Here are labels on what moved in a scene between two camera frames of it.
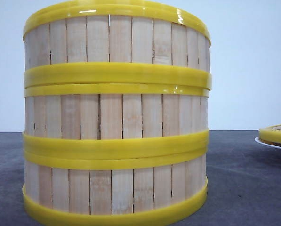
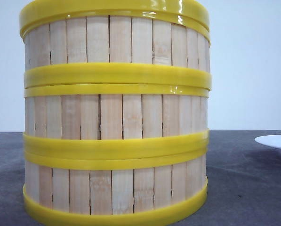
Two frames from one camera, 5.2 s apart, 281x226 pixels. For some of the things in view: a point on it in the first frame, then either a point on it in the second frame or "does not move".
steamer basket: [117, 43] does not move
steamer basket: [115, 119] does not move
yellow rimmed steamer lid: [279, 134] -> [193, 14]
